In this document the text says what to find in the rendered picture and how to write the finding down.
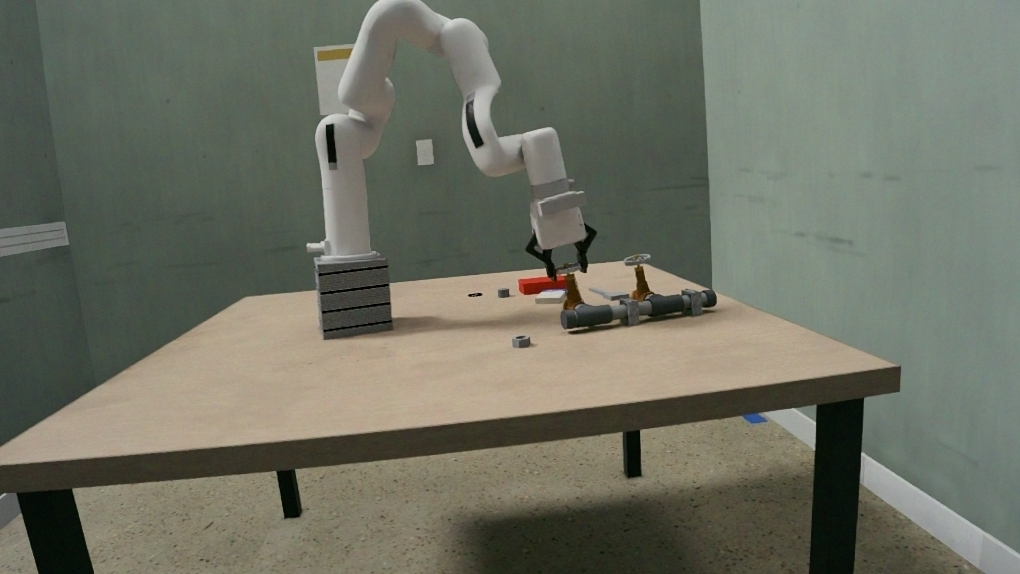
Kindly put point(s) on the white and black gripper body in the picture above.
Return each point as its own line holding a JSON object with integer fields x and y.
{"x": 557, "y": 229}

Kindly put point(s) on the grey pipe manifold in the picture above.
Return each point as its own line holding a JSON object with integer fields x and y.
{"x": 577, "y": 314}

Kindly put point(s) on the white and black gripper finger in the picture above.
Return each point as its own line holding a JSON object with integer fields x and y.
{"x": 583, "y": 247}
{"x": 545, "y": 257}

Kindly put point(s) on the red rectangular block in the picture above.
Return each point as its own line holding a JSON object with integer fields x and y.
{"x": 537, "y": 285}

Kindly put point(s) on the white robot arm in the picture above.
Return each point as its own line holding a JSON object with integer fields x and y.
{"x": 342, "y": 141}

